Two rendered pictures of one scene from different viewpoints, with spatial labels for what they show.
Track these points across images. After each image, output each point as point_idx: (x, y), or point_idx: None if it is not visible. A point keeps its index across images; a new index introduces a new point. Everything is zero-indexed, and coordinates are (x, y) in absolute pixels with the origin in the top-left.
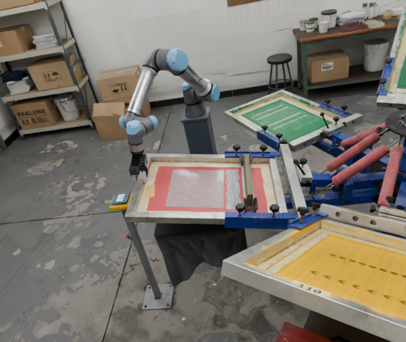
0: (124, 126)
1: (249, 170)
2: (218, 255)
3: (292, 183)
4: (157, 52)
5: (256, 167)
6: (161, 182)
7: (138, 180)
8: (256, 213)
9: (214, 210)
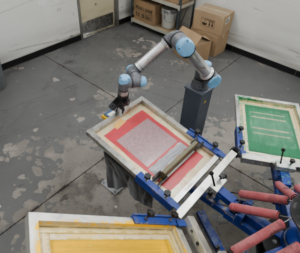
0: (127, 73)
1: (183, 155)
2: (134, 191)
3: (202, 185)
4: (175, 34)
5: (200, 154)
6: (131, 122)
7: (117, 112)
8: (158, 187)
9: (140, 164)
